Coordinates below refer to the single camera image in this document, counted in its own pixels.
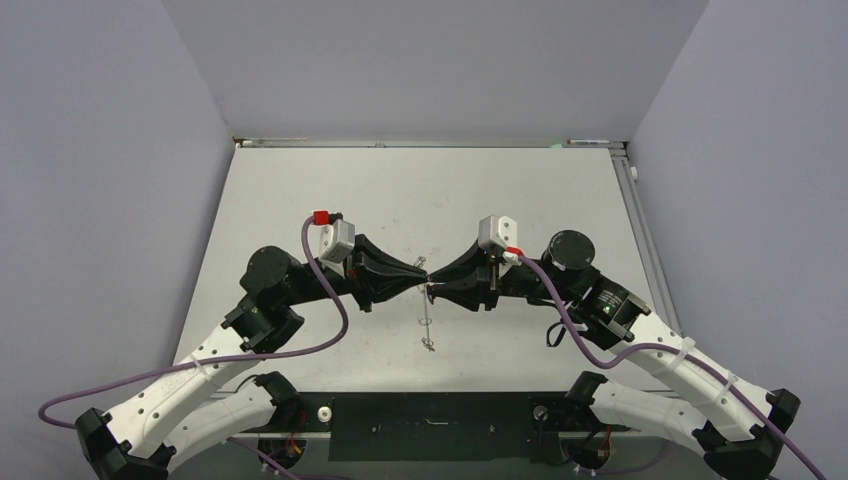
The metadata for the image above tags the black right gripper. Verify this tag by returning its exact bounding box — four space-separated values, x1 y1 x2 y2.
427 238 576 310

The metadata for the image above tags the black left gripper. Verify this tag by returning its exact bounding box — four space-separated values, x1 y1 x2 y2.
281 235 427 312

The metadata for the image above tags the metal ring plate with keyrings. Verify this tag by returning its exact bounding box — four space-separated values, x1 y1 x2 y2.
417 280 435 353

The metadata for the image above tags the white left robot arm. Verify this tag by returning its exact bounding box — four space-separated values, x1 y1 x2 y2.
75 234 427 479

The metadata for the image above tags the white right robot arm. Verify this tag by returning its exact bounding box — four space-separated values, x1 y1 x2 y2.
427 230 800 479

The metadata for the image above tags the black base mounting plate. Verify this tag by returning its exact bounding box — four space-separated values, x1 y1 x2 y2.
291 392 631 464

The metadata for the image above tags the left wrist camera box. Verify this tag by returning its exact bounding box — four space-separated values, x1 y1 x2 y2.
313 210 355 264

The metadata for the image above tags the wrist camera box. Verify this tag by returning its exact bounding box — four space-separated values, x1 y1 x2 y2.
477 215 518 251
313 210 355 264

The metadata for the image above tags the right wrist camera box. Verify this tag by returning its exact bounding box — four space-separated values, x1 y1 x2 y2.
477 215 518 251

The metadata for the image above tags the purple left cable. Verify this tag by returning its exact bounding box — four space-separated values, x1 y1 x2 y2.
38 218 350 480

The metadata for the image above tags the purple cable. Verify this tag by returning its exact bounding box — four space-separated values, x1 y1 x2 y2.
38 218 350 480
506 248 829 480

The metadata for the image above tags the aluminium rail right edge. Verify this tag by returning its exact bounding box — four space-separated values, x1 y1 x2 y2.
608 142 682 333

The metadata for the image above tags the aluminium rail edge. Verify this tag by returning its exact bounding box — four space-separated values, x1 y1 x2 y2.
234 138 627 150
608 142 682 333

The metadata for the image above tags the aluminium rail back edge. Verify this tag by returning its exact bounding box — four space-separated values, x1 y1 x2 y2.
234 138 627 150

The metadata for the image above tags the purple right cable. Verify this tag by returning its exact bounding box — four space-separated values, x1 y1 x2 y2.
506 248 829 480

